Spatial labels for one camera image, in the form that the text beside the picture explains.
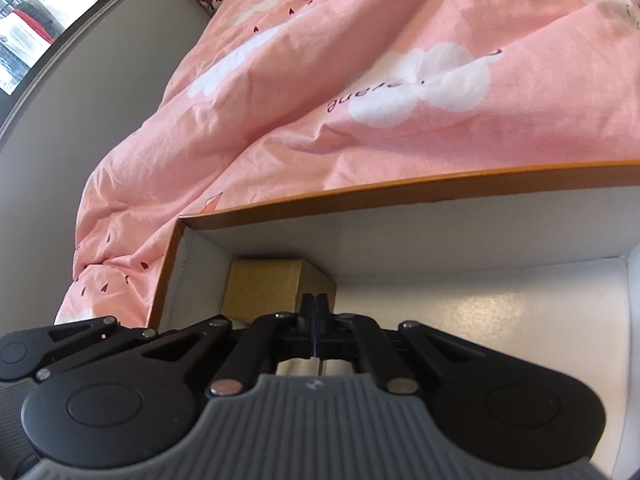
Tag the window with grey frame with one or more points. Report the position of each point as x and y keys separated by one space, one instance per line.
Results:
x=35 y=25

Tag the pink printed duvet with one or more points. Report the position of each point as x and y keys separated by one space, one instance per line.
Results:
x=350 y=85

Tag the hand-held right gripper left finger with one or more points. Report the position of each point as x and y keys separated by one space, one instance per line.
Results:
x=306 y=312

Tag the orange cardboard box white inside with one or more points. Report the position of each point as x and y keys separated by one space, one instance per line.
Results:
x=500 y=320

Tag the small brown cardboard box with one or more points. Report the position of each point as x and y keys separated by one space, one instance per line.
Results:
x=265 y=287

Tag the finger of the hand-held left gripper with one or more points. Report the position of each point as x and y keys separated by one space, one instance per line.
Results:
x=95 y=332

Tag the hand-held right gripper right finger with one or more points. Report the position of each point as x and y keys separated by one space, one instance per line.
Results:
x=324 y=312

